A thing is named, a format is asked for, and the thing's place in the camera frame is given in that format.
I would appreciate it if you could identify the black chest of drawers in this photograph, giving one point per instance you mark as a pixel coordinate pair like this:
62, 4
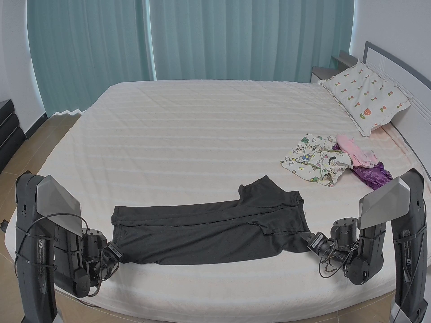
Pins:
8, 133

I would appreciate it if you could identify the bed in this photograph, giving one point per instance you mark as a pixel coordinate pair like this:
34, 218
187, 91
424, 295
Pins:
202, 130

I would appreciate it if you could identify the black T-shirt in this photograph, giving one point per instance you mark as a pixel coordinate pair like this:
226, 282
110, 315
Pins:
208, 230

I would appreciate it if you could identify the purple garment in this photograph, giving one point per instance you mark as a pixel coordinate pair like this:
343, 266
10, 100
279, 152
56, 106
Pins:
373, 175

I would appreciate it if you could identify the blue-green curtain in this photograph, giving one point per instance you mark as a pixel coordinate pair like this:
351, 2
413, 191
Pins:
91, 39
252, 25

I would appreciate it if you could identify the white printed garment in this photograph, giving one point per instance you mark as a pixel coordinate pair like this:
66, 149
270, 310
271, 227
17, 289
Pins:
313, 160

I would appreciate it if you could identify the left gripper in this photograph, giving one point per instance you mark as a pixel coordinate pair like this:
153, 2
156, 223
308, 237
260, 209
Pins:
114, 251

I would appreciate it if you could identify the pink garment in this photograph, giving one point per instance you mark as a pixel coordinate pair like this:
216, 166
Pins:
355, 150

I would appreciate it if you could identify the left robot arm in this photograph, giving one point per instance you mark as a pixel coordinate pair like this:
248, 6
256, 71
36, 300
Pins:
30, 214

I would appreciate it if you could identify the white printed pillow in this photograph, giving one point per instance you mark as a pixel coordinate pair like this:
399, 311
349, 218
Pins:
363, 93

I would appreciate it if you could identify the grey white bedside table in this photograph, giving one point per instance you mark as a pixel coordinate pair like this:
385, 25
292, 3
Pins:
321, 72

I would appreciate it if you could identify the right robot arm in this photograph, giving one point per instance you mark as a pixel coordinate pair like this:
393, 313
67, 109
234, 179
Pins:
384, 200

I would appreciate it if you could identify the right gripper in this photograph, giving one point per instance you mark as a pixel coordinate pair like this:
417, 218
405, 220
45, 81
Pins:
320, 246

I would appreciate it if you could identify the black power adapter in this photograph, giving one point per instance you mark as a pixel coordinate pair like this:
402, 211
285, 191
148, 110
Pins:
3, 225

